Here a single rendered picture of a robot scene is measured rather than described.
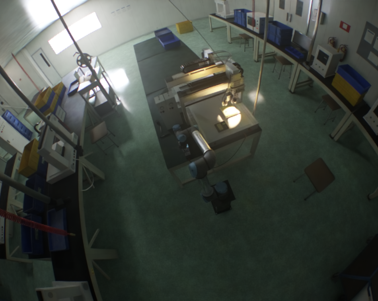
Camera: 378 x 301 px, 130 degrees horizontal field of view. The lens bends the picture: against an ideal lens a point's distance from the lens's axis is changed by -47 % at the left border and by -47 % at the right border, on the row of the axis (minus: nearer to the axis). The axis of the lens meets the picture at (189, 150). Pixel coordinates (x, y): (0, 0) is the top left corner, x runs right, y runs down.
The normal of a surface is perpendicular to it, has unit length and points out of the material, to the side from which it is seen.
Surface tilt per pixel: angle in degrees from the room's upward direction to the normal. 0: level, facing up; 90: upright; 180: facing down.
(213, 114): 0
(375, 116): 90
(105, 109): 90
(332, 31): 90
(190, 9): 90
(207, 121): 0
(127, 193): 0
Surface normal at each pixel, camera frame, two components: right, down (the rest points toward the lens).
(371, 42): -0.93, 0.37
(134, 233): -0.18, -0.50
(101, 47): 0.33, 0.78
